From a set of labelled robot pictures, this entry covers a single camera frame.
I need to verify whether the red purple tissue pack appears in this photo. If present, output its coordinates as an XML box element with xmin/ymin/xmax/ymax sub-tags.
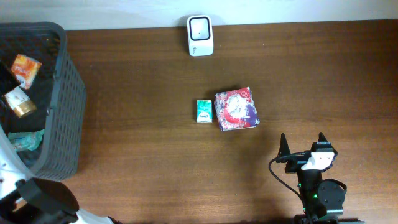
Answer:
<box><xmin>215</xmin><ymin>87</ymin><xmax>260</xmax><ymax>131</ymax></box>

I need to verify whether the small green tissue packet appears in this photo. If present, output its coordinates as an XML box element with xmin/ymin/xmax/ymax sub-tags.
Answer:
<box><xmin>196</xmin><ymin>100</ymin><xmax>213</xmax><ymax>123</ymax></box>

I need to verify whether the teal soap pouch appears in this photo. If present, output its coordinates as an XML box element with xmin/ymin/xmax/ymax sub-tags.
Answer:
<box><xmin>8</xmin><ymin>130</ymin><xmax>45</xmax><ymax>152</ymax></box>

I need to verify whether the white tube gold cap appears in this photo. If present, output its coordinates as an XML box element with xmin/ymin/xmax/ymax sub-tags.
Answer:
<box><xmin>4</xmin><ymin>87</ymin><xmax>37</xmax><ymax>118</ymax></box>

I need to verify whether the orange tissue packet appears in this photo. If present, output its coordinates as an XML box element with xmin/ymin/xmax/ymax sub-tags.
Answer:
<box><xmin>11</xmin><ymin>54</ymin><xmax>42</xmax><ymax>90</ymax></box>

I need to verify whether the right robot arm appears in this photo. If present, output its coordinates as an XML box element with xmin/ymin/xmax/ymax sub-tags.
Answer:
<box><xmin>269</xmin><ymin>133</ymin><xmax>363</xmax><ymax>224</ymax></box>

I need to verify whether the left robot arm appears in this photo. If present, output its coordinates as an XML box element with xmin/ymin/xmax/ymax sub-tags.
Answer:
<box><xmin>11</xmin><ymin>128</ymin><xmax>294</xmax><ymax>223</ymax></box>

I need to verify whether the white barcode scanner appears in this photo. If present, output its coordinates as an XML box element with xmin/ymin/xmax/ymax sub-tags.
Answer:
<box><xmin>187</xmin><ymin>15</ymin><xmax>214</xmax><ymax>57</ymax></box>

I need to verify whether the dark grey plastic basket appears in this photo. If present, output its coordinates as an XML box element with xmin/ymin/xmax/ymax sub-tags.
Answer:
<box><xmin>1</xmin><ymin>22</ymin><xmax>86</xmax><ymax>181</ymax></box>

